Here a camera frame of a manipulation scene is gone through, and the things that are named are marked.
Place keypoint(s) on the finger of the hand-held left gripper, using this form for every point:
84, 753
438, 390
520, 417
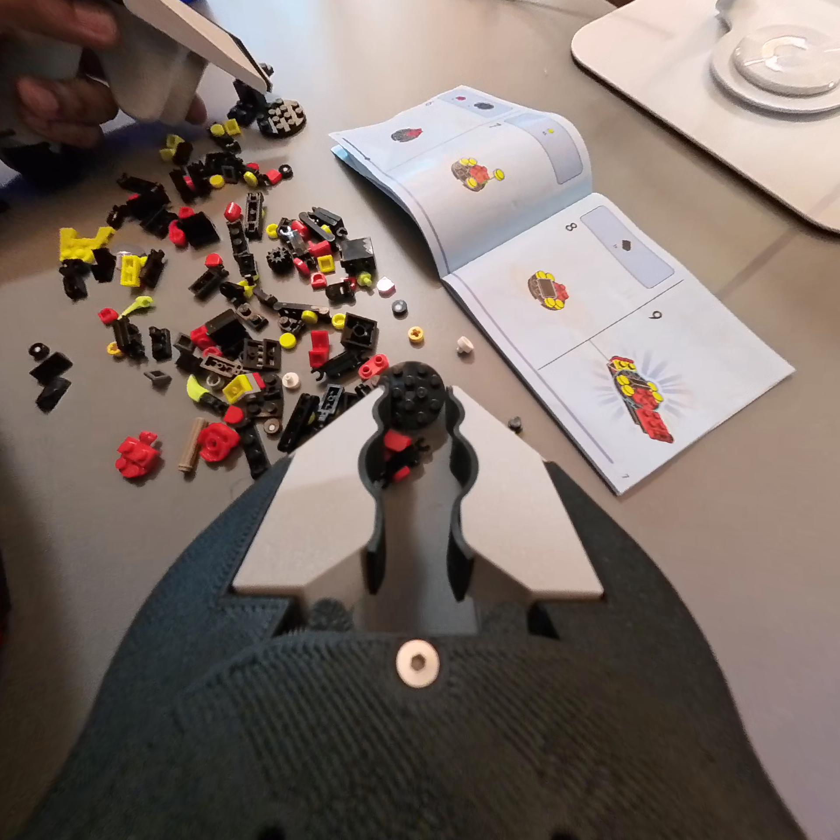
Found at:
190, 26

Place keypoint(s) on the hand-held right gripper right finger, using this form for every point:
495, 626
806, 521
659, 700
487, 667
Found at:
531, 525

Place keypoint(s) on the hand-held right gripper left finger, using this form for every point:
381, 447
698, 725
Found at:
308, 518

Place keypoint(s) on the black studded lego plate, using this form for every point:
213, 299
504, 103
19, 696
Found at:
249, 98

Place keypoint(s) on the pile of lego pieces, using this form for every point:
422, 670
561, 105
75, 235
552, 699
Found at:
226, 328

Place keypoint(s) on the red black lego claw assembly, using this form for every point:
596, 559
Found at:
394, 441

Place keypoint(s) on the red rounded lego plate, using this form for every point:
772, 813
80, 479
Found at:
207, 453

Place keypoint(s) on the brown lego bar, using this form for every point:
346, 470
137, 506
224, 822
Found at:
189, 446

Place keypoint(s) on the cream lego stud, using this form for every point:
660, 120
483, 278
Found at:
465, 346

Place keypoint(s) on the yellow cross-hole lego stud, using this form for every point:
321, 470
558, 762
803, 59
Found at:
411, 334

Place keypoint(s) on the black lego slope tile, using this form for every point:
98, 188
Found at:
54, 395

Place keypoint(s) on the small black lego plate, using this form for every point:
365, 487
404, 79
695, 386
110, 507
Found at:
52, 369

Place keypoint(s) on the person's left hand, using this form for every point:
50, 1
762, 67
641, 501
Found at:
59, 108

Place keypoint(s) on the instruction booklet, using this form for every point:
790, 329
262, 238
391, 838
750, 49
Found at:
558, 216

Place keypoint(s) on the white tray with disc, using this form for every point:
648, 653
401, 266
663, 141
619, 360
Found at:
656, 79

